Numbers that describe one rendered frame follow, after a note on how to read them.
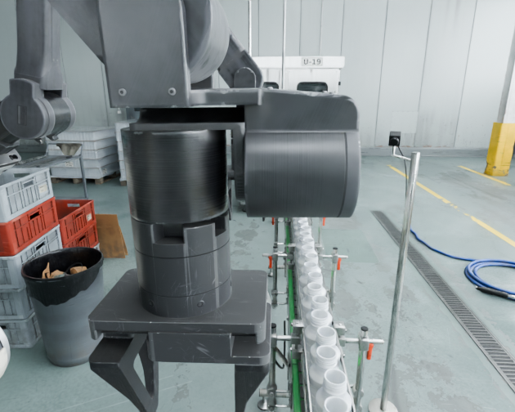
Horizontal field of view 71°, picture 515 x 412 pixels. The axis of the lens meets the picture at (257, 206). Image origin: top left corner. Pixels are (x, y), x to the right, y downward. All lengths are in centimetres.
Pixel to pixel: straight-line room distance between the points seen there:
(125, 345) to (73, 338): 231
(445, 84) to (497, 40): 156
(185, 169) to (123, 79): 5
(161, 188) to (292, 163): 7
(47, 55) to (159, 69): 57
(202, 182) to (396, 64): 1077
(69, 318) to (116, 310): 224
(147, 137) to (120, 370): 14
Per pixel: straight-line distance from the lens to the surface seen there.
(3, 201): 260
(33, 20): 74
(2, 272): 278
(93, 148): 747
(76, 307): 245
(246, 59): 62
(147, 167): 19
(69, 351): 262
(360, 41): 1076
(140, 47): 17
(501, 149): 911
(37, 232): 293
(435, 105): 1128
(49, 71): 73
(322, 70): 498
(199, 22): 17
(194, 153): 18
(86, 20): 19
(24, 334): 295
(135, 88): 17
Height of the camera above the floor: 161
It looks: 17 degrees down
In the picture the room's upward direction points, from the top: straight up
